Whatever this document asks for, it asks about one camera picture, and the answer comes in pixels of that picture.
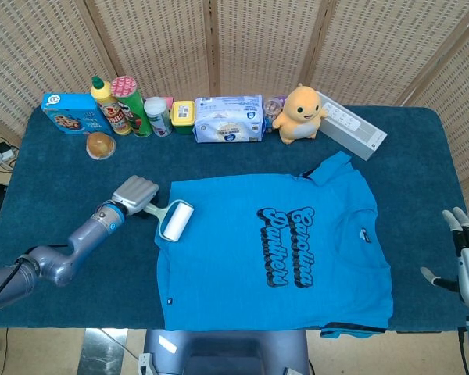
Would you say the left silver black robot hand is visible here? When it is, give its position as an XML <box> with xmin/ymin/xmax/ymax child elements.
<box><xmin>109</xmin><ymin>174</ymin><xmax>160</xmax><ymax>216</ymax></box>

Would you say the green handled white lint roller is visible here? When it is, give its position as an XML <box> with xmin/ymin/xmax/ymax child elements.
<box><xmin>142</xmin><ymin>200</ymin><xmax>195</xmax><ymax>243</ymax></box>

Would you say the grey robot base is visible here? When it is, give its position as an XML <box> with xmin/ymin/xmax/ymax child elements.
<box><xmin>137</xmin><ymin>328</ymin><xmax>310</xmax><ymax>375</ymax></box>

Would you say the blue printed t-shirt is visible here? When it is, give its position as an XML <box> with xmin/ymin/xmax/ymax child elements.
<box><xmin>154</xmin><ymin>151</ymin><xmax>395</xmax><ymax>339</ymax></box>

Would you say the dark blue tablecloth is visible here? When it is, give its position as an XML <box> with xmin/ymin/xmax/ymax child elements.
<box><xmin>0</xmin><ymin>105</ymin><xmax>469</xmax><ymax>333</ymax></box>

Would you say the bun in plastic cup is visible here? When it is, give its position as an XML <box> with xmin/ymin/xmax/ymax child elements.
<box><xmin>86</xmin><ymin>131</ymin><xmax>117</xmax><ymax>160</ymax></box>

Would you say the small white green can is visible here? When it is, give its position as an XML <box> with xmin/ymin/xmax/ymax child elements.
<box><xmin>143</xmin><ymin>96</ymin><xmax>174</xmax><ymax>138</ymax></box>

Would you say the green Pringles can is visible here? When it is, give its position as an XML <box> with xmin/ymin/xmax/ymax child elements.
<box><xmin>110</xmin><ymin>75</ymin><xmax>154</xmax><ymax>138</ymax></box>

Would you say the yellow bottle green cap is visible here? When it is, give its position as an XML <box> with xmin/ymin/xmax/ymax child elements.
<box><xmin>90</xmin><ymin>75</ymin><xmax>133</xmax><ymax>137</ymax></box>

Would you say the green box yellow lid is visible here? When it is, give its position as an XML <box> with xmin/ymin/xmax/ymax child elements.
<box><xmin>170</xmin><ymin>100</ymin><xmax>198</xmax><ymax>135</ymax></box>

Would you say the blue cookie box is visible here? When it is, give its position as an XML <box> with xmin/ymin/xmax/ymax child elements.
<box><xmin>41</xmin><ymin>92</ymin><xmax>113</xmax><ymax>137</ymax></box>

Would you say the blue white tissue pack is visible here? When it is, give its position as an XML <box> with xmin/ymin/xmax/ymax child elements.
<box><xmin>193</xmin><ymin>95</ymin><xmax>266</xmax><ymax>144</ymax></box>

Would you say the clear snack jar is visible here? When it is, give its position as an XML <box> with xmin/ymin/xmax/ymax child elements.
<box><xmin>263</xmin><ymin>96</ymin><xmax>286</xmax><ymax>133</ymax></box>

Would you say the long white cardboard box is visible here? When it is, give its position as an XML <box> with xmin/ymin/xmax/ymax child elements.
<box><xmin>315</xmin><ymin>91</ymin><xmax>388</xmax><ymax>162</ymax></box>

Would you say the orange plush toy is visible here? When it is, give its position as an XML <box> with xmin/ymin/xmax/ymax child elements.
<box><xmin>272</xmin><ymin>83</ymin><xmax>329</xmax><ymax>146</ymax></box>

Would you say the woven rattan folding screen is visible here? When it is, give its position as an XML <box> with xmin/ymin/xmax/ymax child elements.
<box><xmin>0</xmin><ymin>0</ymin><xmax>469</xmax><ymax>235</ymax></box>

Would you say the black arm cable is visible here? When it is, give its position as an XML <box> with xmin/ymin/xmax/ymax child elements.
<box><xmin>0</xmin><ymin>244</ymin><xmax>70</xmax><ymax>316</ymax></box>
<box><xmin>456</xmin><ymin>327</ymin><xmax>469</xmax><ymax>375</ymax></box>

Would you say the shiny metal base plate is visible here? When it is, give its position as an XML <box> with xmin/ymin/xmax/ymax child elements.
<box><xmin>77</xmin><ymin>327</ymin><xmax>130</xmax><ymax>375</ymax></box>

